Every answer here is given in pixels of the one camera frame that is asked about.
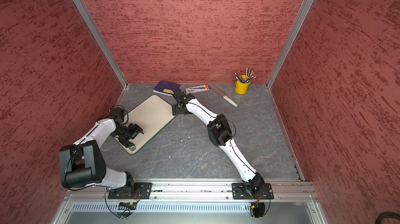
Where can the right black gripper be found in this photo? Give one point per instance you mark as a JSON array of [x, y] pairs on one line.
[[177, 110]]

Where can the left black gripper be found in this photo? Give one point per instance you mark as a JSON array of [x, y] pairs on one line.
[[124, 141]]

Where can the beige cutting board green rim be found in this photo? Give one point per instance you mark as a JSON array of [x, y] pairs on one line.
[[152, 115]]

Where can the knife with cream handle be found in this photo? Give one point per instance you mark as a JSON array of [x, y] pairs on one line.
[[224, 95]]

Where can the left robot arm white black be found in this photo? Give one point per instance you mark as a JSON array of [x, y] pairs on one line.
[[82, 164]]

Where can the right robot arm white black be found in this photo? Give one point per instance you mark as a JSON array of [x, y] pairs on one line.
[[220, 135]]

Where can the dark blue notebook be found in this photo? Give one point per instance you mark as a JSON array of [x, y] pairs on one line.
[[166, 88]]

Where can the white toothpaste box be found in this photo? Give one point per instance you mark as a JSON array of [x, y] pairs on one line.
[[197, 89]]

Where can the yellow pen cup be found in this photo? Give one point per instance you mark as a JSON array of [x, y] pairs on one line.
[[242, 84]]

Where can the pens in cup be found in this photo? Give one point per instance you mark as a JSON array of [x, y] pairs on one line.
[[248, 71]]

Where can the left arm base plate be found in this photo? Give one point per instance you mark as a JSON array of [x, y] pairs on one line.
[[139, 191]]

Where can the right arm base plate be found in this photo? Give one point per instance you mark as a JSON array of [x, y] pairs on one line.
[[239, 192]]

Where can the aluminium front rail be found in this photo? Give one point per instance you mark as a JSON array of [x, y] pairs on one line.
[[220, 190]]

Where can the left aluminium corner post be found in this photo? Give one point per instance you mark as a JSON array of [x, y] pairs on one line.
[[96, 33]]

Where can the aluminium corner post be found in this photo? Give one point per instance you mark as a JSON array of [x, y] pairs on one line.
[[297, 25], [96, 33]]

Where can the right aluminium corner post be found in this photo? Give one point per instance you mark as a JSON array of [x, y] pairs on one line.
[[297, 25]]

